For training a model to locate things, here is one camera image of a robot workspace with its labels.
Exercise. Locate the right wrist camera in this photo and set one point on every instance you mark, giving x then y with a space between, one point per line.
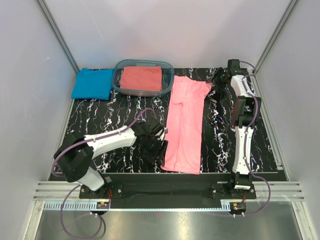
233 67

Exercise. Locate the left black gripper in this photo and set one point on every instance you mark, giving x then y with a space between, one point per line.
158 155

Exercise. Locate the right small connector board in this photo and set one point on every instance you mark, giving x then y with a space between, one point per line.
238 207

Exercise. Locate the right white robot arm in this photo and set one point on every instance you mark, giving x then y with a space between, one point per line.
244 115

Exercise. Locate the aluminium frame post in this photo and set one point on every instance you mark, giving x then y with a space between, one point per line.
57 33
276 33

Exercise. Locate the right aluminium frame post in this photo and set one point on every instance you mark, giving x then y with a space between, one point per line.
276 33

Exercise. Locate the folded coral red t shirt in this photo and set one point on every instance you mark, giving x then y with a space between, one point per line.
143 78

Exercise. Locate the pink t shirt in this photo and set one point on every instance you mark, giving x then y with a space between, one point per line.
184 124

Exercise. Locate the small connector board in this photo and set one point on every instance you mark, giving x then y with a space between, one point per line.
238 207
103 205

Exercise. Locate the left aluminium frame post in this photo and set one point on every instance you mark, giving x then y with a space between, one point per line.
57 33

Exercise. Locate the aluminium rail front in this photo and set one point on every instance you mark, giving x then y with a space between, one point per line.
55 193

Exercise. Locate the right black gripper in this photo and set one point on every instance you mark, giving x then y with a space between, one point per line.
218 72

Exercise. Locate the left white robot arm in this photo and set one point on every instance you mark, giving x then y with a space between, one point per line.
77 151

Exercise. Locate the folded blue t shirt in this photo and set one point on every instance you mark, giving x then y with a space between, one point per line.
93 84

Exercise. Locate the left small connector board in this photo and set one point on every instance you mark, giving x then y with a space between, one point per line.
103 205

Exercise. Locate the clear blue plastic bin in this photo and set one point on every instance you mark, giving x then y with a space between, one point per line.
168 75

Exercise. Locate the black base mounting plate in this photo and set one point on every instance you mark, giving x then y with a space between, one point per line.
164 191

